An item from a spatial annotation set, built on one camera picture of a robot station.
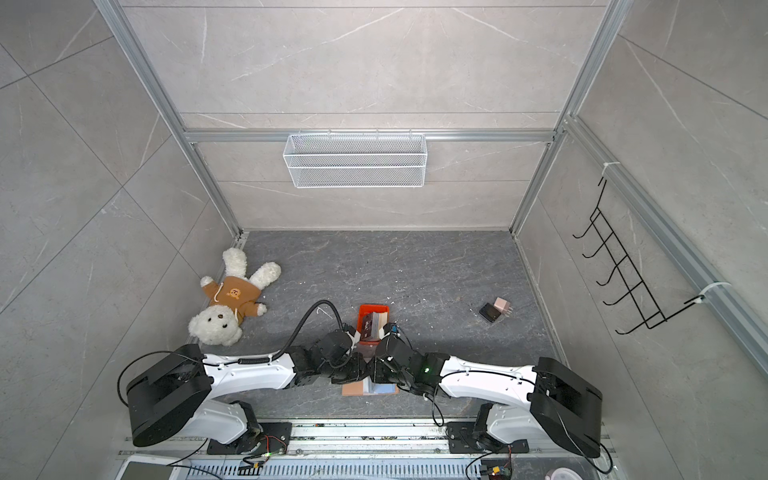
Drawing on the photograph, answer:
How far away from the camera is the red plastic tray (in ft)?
2.96

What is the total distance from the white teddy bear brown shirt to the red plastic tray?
0.32 meters

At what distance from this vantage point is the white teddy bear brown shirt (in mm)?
874

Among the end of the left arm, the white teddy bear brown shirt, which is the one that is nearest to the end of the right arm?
the end of the left arm
